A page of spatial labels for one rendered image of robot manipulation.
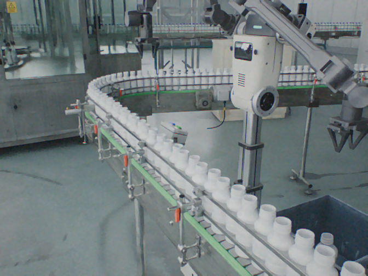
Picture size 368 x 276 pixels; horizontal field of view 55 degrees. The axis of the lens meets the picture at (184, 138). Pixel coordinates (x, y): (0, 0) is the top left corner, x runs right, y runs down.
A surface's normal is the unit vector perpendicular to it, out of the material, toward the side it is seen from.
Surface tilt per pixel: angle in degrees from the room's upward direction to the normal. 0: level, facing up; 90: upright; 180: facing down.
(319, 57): 78
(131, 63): 90
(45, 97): 90
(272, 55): 90
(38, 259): 0
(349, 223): 90
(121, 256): 0
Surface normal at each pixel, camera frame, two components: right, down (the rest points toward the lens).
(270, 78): 0.46, 0.47
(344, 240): -0.88, 0.16
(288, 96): 0.18, 0.36
